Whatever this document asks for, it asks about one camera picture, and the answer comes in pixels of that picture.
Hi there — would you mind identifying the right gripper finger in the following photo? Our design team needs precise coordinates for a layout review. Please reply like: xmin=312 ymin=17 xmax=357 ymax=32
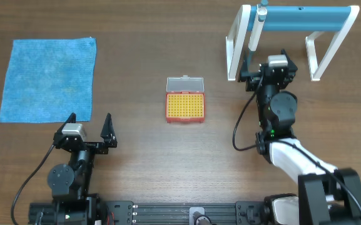
xmin=238 ymin=57 xmax=253 ymax=83
xmin=281 ymin=49 xmax=298 ymax=74

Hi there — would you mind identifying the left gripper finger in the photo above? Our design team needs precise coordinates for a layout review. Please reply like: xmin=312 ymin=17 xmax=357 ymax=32
xmin=61 ymin=112 xmax=77 ymax=126
xmin=100 ymin=112 xmax=118 ymax=148

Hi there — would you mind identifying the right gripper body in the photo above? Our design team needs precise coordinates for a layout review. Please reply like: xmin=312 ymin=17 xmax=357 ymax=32
xmin=245 ymin=64 xmax=297 ymax=91

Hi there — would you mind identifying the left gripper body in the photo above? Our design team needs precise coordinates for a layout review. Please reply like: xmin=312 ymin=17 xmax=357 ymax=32
xmin=54 ymin=131 xmax=109 ymax=154

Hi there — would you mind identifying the white pipette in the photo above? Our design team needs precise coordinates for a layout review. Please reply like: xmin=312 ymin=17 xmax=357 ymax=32
xmin=247 ymin=0 xmax=269 ymax=65

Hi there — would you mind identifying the blue cloth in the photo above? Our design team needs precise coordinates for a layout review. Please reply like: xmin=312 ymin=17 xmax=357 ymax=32
xmin=0 ymin=37 xmax=98 ymax=124

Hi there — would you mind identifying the white and blue stand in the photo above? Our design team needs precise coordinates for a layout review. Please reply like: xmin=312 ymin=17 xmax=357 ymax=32
xmin=225 ymin=4 xmax=361 ymax=82

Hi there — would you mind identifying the red and yellow tip box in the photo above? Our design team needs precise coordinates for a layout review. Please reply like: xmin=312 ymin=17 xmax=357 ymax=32
xmin=165 ymin=74 xmax=206 ymax=124

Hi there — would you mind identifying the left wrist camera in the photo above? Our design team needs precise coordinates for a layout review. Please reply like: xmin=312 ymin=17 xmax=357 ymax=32
xmin=61 ymin=122 xmax=88 ymax=143

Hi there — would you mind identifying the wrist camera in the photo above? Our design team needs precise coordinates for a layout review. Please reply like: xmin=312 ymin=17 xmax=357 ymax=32
xmin=267 ymin=55 xmax=289 ymax=68
xmin=61 ymin=122 xmax=88 ymax=143

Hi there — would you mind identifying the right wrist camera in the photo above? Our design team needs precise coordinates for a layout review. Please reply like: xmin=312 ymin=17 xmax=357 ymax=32
xmin=267 ymin=55 xmax=289 ymax=68

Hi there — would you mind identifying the black cable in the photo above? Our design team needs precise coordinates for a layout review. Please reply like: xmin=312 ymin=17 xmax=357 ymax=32
xmin=10 ymin=143 xmax=56 ymax=225
xmin=232 ymin=73 xmax=361 ymax=225

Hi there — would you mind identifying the mounting rail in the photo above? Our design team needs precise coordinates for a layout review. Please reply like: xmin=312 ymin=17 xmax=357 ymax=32
xmin=28 ymin=199 xmax=272 ymax=225

